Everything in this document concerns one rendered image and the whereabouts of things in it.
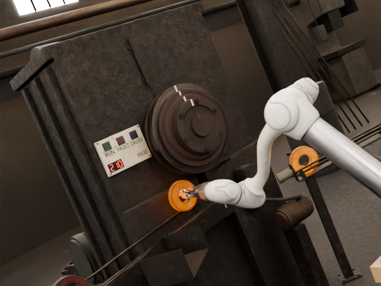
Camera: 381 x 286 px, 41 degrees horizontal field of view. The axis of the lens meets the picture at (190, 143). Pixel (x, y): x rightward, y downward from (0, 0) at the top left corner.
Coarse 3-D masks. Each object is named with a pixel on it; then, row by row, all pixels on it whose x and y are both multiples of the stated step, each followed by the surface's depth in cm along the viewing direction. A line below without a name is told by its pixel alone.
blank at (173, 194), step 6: (180, 180) 252; (186, 180) 254; (174, 186) 250; (180, 186) 252; (186, 186) 253; (192, 186) 256; (168, 192) 251; (174, 192) 249; (168, 198) 250; (174, 198) 249; (192, 198) 255; (174, 204) 249; (180, 204) 250; (186, 204) 252; (192, 204) 254; (180, 210) 250; (186, 210) 252
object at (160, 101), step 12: (180, 84) 261; (192, 84) 265; (168, 96) 256; (156, 108) 251; (156, 120) 250; (156, 132) 249; (228, 132) 273; (156, 144) 248; (168, 156) 251; (180, 168) 254; (192, 168) 257; (204, 168) 261
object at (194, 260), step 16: (160, 240) 233; (176, 240) 233; (192, 240) 231; (144, 256) 216; (160, 256) 208; (176, 256) 205; (192, 256) 227; (144, 272) 212; (160, 272) 209; (176, 272) 207; (192, 272) 211
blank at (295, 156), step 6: (294, 150) 276; (300, 150) 275; (306, 150) 275; (312, 150) 275; (294, 156) 275; (300, 156) 275; (312, 156) 275; (318, 156) 275; (294, 162) 275; (318, 162) 275; (294, 168) 276; (300, 168) 276; (306, 168) 276; (306, 174) 276
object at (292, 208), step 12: (288, 204) 272; (300, 204) 273; (312, 204) 276; (276, 216) 271; (288, 216) 266; (300, 216) 270; (288, 228) 269; (300, 228) 270; (288, 240) 276; (300, 240) 269; (300, 252) 271; (312, 252) 272; (300, 264) 275; (312, 264) 271; (312, 276) 271; (324, 276) 275
